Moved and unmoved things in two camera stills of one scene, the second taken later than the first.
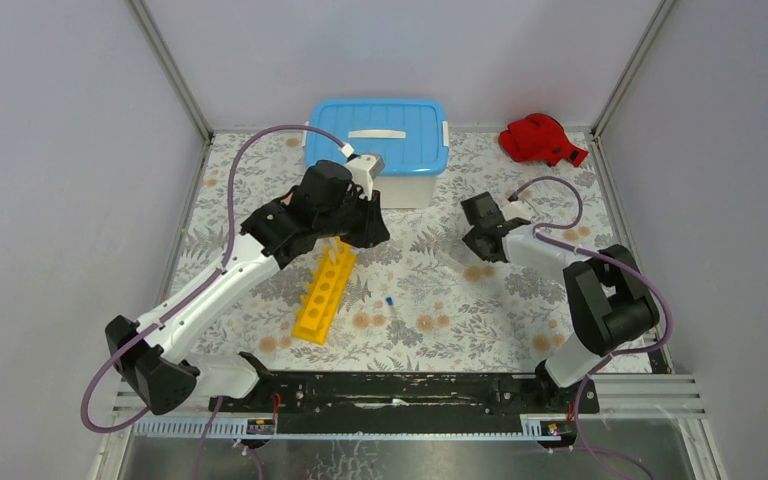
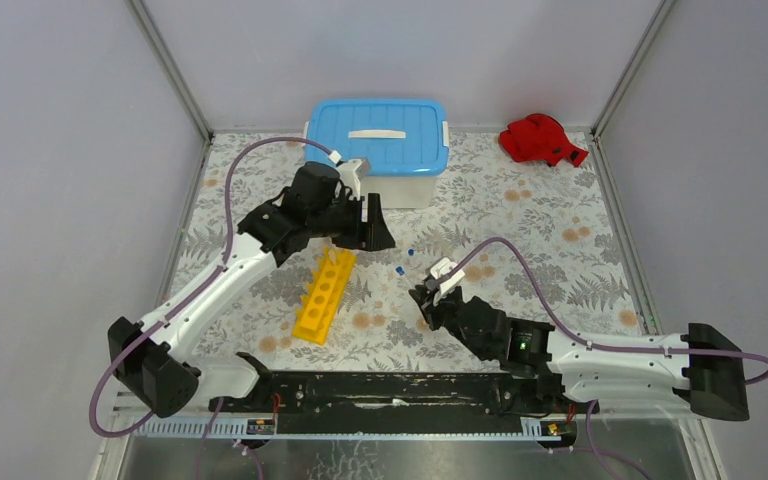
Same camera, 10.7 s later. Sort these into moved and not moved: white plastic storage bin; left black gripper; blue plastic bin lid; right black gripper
Moved: right black gripper
Not moved: left black gripper; blue plastic bin lid; white plastic storage bin
